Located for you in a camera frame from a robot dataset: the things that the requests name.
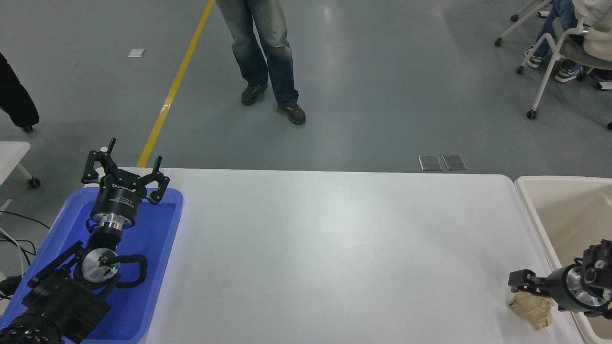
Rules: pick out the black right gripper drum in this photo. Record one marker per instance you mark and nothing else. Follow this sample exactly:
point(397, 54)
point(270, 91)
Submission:
point(558, 289)

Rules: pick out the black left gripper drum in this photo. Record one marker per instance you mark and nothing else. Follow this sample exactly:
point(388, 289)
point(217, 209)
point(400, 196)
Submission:
point(117, 200)

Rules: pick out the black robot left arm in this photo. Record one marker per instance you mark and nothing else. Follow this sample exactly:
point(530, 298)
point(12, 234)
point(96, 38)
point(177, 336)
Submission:
point(57, 301)

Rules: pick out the blue plastic tray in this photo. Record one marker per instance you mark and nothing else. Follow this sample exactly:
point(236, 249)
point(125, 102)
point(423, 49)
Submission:
point(153, 248)

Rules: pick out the large pale bin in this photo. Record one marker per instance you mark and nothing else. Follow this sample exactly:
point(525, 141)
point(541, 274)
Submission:
point(559, 215)

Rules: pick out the white side table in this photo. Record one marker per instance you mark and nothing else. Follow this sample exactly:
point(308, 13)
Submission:
point(9, 157)

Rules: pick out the white paper scrap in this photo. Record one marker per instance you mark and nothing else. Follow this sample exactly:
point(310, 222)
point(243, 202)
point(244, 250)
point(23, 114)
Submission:
point(606, 85)
point(136, 53)

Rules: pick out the person in black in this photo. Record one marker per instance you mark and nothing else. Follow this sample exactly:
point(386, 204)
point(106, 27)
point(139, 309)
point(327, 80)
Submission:
point(14, 95)

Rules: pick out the metal floor plate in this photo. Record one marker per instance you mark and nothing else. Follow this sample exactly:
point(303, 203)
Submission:
point(454, 162)
point(430, 162)

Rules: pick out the standing person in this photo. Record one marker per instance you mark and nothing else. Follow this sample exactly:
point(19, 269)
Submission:
point(272, 52)

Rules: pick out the white chair base with casters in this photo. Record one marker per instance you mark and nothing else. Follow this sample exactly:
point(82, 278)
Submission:
point(519, 19)

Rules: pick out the seated person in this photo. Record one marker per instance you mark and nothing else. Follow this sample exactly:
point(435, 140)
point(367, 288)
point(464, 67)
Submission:
point(564, 9)

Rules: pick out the white frame grey chair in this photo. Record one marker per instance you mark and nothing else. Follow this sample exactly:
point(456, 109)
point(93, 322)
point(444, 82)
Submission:
point(542, 79)

